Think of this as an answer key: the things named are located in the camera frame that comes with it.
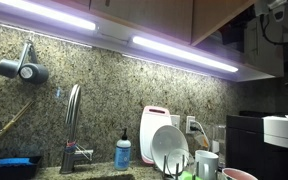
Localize white pink cutting board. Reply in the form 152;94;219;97
140;106;172;164

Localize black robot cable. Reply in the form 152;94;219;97
259;14;288;46

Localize green plastic container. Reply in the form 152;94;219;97
179;171;202;180

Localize metal dish drying rack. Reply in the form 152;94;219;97
154;153;196;180

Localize white ceramic plate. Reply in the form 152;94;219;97
150;125;189;169

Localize white plug and cord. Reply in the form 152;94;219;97
189;120;212;149

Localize wooden chopsticks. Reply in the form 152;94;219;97
0;101;34;138

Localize white wall outlet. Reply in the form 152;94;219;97
186;116;196;134

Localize black sponge tray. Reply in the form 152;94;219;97
0;156;42;180

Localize clear drinking glass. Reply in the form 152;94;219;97
212;124;226;168

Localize blue sponge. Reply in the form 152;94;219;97
0;157;33;166

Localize right under-cabinet light bar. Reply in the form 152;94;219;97
132;36;238;72

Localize white ceramic mug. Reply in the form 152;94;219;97
195;150;219;180

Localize under-cabinet light bar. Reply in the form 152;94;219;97
132;36;238;72
0;0;96;31

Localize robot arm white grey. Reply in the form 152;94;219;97
254;0;288;22

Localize blue soap dispenser bottle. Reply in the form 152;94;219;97
114;128;131;171

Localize left under-cabinet light bar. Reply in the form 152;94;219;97
0;0;96;31

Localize wooden upper cabinet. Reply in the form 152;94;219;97
53;0;258;46

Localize pink interior mug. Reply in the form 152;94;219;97
222;168;258;180

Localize clear glass bowl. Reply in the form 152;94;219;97
166;148;195;177

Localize white light switch plate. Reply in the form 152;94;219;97
171;115;180;128

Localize stainless steel faucet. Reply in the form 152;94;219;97
59;84;93;174

